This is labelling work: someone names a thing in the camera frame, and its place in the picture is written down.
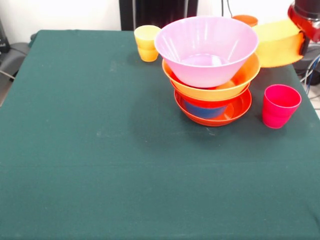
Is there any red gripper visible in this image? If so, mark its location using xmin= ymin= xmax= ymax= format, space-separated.
xmin=287 ymin=3 xmax=320 ymax=56

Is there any large orange plastic bowl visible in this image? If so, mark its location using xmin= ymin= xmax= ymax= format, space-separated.
xmin=161 ymin=53 xmax=261 ymax=102
xmin=252 ymin=19 xmax=307 ymax=69

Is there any large pink plastic bowl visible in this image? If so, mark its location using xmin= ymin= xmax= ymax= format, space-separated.
xmin=154 ymin=15 xmax=260 ymax=89

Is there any red plastic bowl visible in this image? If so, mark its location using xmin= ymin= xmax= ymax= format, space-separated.
xmin=174 ymin=88 xmax=253 ymax=127
xmin=169 ymin=79 xmax=251 ymax=109

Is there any light blue translucent bowl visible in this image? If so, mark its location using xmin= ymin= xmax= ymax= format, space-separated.
xmin=183 ymin=99 xmax=229 ymax=120

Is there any black chair base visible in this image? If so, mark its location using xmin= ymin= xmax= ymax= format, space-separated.
xmin=293 ymin=41 xmax=320 ymax=76
xmin=0 ymin=33 xmax=37 ymax=79

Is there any orange plastic cup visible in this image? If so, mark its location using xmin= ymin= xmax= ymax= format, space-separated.
xmin=231 ymin=14 xmax=259 ymax=28

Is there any crimson plastic cup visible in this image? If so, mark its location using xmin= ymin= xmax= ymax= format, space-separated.
xmin=262 ymin=84 xmax=303 ymax=130

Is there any yellow plastic cup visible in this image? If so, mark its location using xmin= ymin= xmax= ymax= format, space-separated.
xmin=133 ymin=24 xmax=162 ymax=63

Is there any dark green tablecloth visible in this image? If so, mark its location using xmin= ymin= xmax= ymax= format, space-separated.
xmin=0 ymin=29 xmax=320 ymax=240

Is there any tangle of floor cables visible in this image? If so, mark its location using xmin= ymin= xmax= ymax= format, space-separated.
xmin=299 ymin=53 xmax=320 ymax=87

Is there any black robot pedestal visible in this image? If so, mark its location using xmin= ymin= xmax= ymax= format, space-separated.
xmin=119 ymin=0 xmax=199 ymax=32

